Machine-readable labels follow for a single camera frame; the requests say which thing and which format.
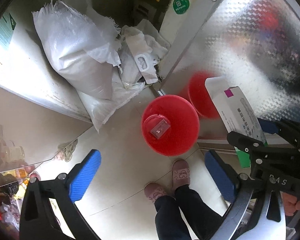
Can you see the left leg dark trousers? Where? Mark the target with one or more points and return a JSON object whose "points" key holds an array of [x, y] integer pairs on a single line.
{"points": [[168, 220]]}

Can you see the right pink slipper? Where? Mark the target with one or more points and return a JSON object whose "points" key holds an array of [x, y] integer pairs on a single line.
{"points": [[180, 174]]}

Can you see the white medicine carton box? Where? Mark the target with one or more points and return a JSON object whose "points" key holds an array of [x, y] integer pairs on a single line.
{"points": [[234, 109]]}

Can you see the clear plastic wrapper in bucket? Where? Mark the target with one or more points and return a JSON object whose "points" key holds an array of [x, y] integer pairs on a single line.
{"points": [[160, 129]]}

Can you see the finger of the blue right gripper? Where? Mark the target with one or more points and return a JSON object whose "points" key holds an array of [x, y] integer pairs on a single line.
{"points": [[268, 126], [243, 142]]}

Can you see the large white woven sack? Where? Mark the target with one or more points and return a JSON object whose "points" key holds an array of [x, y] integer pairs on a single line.
{"points": [[80, 44]]}

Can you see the steel cabinet door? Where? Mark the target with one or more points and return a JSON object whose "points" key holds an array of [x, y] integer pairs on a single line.
{"points": [[254, 44]]}

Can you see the person's right hand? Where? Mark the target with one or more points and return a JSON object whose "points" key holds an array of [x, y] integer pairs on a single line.
{"points": [[290, 203]]}

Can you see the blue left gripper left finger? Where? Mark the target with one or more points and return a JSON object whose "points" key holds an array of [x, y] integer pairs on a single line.
{"points": [[82, 174]]}

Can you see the leg dark trousers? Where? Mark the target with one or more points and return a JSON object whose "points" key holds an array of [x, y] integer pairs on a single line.
{"points": [[201, 218], [168, 220]]}

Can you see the left pink slipper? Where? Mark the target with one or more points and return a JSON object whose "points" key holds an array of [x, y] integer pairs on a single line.
{"points": [[153, 191]]}

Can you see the red plastic trash bucket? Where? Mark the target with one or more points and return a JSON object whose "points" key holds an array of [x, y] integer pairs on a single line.
{"points": [[183, 120]]}

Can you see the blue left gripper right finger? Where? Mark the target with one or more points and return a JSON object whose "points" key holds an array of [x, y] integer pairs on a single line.
{"points": [[223, 175]]}

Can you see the green round sticker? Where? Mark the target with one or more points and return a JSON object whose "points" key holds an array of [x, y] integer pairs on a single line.
{"points": [[181, 6]]}

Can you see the right leg dark trousers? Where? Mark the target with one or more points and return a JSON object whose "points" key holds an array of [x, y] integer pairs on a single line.
{"points": [[201, 218]]}

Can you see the pink slipper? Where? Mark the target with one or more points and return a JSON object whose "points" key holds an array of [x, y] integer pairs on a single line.
{"points": [[153, 191], [180, 174]]}

